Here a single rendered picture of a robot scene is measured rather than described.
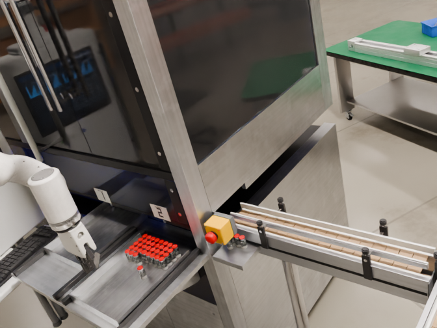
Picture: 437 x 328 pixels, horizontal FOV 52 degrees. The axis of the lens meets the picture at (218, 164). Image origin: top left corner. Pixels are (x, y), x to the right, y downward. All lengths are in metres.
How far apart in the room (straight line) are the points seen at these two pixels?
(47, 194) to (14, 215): 1.06
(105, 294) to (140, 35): 0.87
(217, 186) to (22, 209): 1.08
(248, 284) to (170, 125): 0.78
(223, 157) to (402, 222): 1.69
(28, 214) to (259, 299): 1.15
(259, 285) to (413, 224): 1.35
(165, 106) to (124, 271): 0.65
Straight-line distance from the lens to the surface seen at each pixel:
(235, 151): 1.60
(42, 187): 1.23
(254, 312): 1.95
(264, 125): 1.73
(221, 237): 1.48
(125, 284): 1.64
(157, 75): 1.31
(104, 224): 1.99
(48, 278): 1.85
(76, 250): 1.34
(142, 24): 1.28
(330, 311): 2.52
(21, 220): 2.32
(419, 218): 3.05
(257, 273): 1.88
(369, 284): 1.44
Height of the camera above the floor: 1.89
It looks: 28 degrees down
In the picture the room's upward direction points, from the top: 16 degrees counter-clockwise
